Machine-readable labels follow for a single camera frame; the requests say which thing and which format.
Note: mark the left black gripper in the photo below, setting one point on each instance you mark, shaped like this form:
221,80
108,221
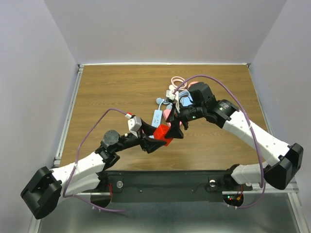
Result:
149,145

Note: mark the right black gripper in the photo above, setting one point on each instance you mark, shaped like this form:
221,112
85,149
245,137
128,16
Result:
175,131

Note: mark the red cube socket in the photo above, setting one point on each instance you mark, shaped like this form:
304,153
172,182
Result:
160,133

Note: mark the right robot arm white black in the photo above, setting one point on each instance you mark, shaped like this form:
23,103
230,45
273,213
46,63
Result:
282,161

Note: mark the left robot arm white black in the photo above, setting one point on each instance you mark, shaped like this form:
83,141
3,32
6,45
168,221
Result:
48,187

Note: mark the pink triangular power strip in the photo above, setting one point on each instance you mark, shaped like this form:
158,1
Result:
166,113

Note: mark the blue round socket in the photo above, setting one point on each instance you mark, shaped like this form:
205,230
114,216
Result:
186,101

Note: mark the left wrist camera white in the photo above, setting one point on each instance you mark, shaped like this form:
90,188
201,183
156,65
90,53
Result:
134,123

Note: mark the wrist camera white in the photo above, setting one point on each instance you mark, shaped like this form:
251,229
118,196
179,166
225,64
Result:
172,96
134,123

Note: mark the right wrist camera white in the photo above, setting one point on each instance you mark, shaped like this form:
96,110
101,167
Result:
172,96

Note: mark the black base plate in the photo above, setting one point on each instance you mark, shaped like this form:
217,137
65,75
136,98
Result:
164,186

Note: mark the aluminium frame rail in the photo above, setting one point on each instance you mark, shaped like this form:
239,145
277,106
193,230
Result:
61,143

